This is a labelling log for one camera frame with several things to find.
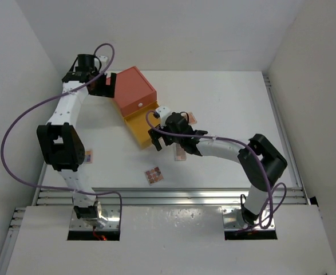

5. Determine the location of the small square brown eyeshadow palette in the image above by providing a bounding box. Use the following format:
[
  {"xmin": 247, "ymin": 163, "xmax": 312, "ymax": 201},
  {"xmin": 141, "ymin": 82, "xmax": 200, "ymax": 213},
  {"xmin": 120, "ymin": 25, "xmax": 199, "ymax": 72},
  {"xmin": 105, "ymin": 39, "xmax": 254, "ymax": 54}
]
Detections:
[{"xmin": 183, "ymin": 112, "xmax": 197, "ymax": 124}]

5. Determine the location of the long brown eyeshadow palette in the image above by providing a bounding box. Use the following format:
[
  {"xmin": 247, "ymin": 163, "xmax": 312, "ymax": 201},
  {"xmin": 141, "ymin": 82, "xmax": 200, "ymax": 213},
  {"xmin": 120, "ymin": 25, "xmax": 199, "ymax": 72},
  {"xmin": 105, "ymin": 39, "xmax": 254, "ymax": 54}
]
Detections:
[{"xmin": 174, "ymin": 143, "xmax": 187, "ymax": 161}]

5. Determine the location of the orange drawer cabinet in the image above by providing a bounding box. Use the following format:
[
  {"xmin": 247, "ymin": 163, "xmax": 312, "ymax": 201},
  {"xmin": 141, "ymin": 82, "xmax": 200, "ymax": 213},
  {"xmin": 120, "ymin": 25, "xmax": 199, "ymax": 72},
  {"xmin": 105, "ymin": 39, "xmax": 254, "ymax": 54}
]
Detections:
[{"xmin": 113, "ymin": 66, "xmax": 157, "ymax": 109}]

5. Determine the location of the yellow bottom drawer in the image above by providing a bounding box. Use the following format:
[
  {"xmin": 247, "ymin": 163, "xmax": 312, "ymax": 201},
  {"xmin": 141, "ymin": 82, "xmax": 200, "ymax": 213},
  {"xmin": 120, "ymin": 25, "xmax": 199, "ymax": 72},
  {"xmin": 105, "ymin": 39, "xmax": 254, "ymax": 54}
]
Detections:
[{"xmin": 112, "ymin": 100, "xmax": 159, "ymax": 150}]

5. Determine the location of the round-pan eyeshadow palette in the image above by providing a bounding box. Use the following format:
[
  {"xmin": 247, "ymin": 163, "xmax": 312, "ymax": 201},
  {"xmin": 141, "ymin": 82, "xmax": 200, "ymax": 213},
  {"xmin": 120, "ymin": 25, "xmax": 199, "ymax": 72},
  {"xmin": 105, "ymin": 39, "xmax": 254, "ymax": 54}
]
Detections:
[{"xmin": 144, "ymin": 166, "xmax": 164, "ymax": 186}]

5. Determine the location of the colourful eyeshadow palette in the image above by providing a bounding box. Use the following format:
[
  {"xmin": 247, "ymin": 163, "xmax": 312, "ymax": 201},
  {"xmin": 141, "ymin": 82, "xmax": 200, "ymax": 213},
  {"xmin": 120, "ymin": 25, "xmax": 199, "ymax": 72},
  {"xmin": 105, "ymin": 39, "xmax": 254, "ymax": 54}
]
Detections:
[{"xmin": 84, "ymin": 149, "xmax": 93, "ymax": 164}]

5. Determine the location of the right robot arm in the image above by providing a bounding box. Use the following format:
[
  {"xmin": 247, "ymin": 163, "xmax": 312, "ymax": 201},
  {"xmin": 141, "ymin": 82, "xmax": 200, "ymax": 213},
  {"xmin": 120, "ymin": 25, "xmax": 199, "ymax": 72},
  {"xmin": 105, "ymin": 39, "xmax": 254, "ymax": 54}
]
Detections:
[{"xmin": 147, "ymin": 107, "xmax": 287, "ymax": 229}]

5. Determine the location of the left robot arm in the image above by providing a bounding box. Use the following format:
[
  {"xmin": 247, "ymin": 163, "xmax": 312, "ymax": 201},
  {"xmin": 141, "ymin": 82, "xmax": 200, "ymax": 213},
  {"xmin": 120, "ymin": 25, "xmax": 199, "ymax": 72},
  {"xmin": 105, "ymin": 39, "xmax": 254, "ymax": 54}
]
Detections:
[{"xmin": 37, "ymin": 54, "xmax": 117, "ymax": 229}]

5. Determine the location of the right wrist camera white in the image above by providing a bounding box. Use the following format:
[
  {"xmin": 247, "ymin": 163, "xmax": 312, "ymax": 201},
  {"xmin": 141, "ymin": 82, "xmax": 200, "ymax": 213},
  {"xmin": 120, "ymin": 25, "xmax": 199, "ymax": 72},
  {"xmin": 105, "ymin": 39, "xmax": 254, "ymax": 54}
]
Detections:
[{"xmin": 155, "ymin": 106, "xmax": 172, "ymax": 128}]

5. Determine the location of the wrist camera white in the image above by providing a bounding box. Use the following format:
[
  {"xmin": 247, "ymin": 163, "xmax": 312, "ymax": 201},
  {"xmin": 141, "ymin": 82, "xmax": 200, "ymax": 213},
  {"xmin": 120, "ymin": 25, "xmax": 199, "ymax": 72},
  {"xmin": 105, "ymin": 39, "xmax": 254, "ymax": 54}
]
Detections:
[
  {"xmin": 94, "ymin": 56, "xmax": 109, "ymax": 71},
  {"xmin": 155, "ymin": 106, "xmax": 172, "ymax": 128}
]

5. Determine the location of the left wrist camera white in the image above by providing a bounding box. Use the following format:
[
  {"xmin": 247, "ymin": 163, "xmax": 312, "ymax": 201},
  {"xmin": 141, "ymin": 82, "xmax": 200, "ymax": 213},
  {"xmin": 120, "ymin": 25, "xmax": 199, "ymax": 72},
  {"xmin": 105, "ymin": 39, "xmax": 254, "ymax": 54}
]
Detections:
[{"xmin": 94, "ymin": 56, "xmax": 109, "ymax": 71}]

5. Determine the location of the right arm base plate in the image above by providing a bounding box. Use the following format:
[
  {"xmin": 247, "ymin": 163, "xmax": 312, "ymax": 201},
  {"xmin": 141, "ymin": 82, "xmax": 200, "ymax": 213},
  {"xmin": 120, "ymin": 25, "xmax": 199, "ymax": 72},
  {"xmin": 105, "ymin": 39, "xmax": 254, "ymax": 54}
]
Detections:
[{"xmin": 222, "ymin": 206, "xmax": 277, "ymax": 231}]

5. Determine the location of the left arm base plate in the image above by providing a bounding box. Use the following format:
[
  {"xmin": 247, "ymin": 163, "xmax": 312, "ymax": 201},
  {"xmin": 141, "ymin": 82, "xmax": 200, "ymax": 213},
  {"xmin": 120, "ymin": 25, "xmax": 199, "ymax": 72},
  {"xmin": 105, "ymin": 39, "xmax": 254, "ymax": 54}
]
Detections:
[{"xmin": 69, "ymin": 207, "xmax": 121, "ymax": 231}]

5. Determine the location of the aluminium rail frame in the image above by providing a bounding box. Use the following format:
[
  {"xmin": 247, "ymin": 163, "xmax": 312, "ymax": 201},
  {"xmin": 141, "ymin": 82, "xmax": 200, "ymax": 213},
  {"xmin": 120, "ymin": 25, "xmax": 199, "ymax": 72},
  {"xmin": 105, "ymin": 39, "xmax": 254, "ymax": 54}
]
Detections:
[{"xmin": 33, "ymin": 187, "xmax": 309, "ymax": 206}]

